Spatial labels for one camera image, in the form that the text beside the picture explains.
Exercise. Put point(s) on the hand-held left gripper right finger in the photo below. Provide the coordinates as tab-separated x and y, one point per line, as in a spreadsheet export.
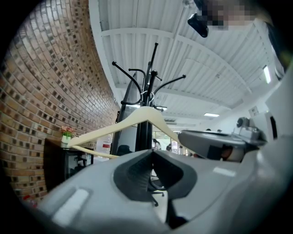
217	194

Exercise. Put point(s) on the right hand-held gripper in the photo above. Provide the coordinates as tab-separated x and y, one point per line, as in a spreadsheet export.
281	118

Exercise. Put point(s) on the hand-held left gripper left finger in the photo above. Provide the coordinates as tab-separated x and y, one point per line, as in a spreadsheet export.
103	194

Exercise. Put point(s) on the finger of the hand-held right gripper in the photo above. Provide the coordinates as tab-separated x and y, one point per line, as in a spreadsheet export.
199	142

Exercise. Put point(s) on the black metal coat rack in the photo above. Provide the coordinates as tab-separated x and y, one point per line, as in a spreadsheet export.
144	137

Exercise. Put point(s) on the wooden hanger with metal hook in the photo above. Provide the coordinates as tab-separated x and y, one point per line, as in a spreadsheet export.
146	113

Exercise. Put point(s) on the ceiling tube light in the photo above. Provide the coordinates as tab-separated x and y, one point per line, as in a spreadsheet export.
267	74
211	114

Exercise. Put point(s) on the black cabinet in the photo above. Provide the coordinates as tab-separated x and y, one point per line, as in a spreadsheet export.
55	164

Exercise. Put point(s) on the potted pink flowers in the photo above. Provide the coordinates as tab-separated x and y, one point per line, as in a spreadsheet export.
66	134

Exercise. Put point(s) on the person's black shirt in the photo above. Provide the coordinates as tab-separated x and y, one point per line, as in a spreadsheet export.
277	43

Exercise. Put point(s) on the person's head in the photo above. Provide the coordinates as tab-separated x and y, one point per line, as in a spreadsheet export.
229	13

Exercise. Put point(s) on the black head-worn camera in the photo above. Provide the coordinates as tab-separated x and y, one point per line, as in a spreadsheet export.
199	24

